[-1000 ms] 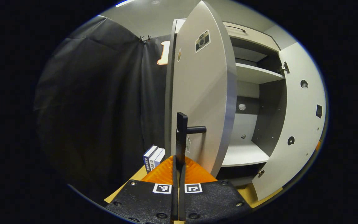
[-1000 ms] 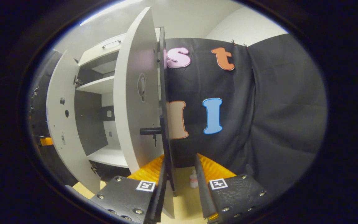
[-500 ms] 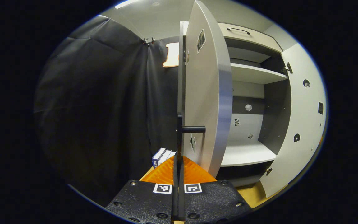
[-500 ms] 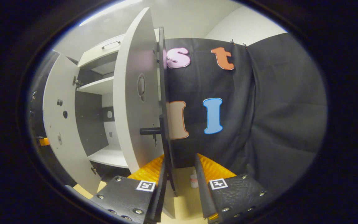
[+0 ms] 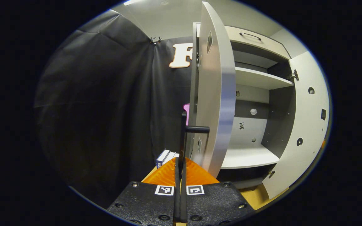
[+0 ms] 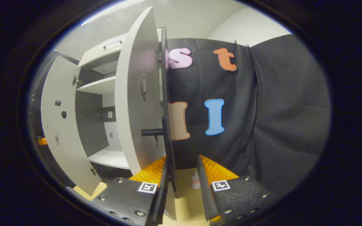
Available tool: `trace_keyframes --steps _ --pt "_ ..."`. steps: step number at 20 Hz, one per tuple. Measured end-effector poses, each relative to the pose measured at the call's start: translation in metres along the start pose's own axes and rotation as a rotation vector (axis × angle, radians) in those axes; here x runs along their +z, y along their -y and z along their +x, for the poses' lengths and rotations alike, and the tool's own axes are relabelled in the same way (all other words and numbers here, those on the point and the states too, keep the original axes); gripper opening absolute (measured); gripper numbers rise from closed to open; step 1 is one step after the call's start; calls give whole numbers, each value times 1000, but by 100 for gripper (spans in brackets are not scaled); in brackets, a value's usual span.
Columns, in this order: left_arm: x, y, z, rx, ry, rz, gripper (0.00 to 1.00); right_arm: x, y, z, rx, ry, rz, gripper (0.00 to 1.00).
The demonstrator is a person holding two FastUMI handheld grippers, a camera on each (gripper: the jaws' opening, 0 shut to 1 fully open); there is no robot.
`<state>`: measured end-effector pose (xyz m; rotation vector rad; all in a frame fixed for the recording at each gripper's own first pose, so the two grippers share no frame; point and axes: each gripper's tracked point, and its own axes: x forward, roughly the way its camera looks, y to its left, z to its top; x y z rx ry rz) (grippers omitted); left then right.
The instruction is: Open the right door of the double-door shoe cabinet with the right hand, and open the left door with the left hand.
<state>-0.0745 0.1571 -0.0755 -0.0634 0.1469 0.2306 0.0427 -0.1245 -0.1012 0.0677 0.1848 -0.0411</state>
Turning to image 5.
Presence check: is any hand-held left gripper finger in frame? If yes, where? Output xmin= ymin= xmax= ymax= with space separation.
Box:
xmin=107 ymin=156 xmax=182 ymax=226
xmin=180 ymin=156 xmax=256 ymax=226

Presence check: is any black door handle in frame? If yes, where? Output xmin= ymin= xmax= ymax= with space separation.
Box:
xmin=180 ymin=110 xmax=211 ymax=164

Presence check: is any white cabinet door camera sticker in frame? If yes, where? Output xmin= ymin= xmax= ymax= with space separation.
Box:
xmin=189 ymin=1 xmax=236 ymax=178

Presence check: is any white cabinet door cherry sticker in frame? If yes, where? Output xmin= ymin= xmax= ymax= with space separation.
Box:
xmin=262 ymin=50 xmax=330 ymax=200

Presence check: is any white double-door shoe cabinet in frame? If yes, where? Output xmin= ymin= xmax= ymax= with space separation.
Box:
xmin=187 ymin=22 xmax=298 ymax=190

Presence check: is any white cabinet shelf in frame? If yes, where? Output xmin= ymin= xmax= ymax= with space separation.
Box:
xmin=234 ymin=67 xmax=295 ymax=90
xmin=221 ymin=144 xmax=280 ymax=170

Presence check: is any white blue box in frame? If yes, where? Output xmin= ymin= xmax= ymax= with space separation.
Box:
xmin=155 ymin=149 xmax=171 ymax=169

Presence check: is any black backdrop cloth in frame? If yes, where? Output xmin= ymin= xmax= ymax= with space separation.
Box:
xmin=34 ymin=9 xmax=200 ymax=209

